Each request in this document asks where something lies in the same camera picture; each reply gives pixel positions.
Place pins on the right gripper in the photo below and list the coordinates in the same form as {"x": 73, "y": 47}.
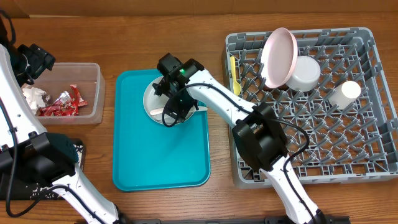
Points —
{"x": 175, "y": 107}

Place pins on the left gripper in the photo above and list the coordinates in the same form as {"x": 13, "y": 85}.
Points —
{"x": 40, "y": 59}

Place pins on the white napkin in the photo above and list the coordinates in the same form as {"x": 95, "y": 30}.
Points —
{"x": 36, "y": 98}

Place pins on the large red snack wrapper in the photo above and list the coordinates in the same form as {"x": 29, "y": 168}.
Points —
{"x": 64, "y": 105}

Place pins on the yellow plastic spoon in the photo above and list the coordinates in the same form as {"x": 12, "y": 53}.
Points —
{"x": 236, "y": 84}

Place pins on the white pink-rimmed plate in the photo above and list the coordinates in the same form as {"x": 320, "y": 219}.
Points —
{"x": 279, "y": 57}

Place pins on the grey bowl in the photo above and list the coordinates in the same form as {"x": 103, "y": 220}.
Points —
{"x": 305, "y": 76}

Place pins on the white paper cup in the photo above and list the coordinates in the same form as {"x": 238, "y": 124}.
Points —
{"x": 345, "y": 94}

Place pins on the small red ketchup packet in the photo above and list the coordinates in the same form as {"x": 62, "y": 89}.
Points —
{"x": 77, "y": 95}

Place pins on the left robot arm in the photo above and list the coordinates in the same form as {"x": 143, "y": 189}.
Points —
{"x": 32, "y": 154}

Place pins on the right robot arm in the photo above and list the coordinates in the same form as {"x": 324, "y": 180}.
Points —
{"x": 257, "y": 132}

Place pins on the black waste tray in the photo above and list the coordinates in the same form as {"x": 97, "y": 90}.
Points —
{"x": 31, "y": 191}

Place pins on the grey dishwasher rack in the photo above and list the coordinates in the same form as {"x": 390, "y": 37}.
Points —
{"x": 356, "y": 144}

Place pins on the light blue plastic knife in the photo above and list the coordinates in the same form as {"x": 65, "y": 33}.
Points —
{"x": 169, "y": 119}

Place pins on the white plastic fork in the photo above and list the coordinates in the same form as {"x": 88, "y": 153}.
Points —
{"x": 157, "y": 111}

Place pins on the grey plate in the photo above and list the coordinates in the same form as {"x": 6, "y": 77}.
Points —
{"x": 151, "y": 101}

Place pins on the clear plastic bin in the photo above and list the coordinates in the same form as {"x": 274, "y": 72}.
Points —
{"x": 89, "y": 81}

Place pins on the teal serving tray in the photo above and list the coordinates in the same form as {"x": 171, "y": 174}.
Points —
{"x": 146, "y": 154}

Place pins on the spilled rice grains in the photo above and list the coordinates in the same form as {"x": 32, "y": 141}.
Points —
{"x": 38, "y": 191}

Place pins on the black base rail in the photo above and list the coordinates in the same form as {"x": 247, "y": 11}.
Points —
{"x": 266, "y": 220}

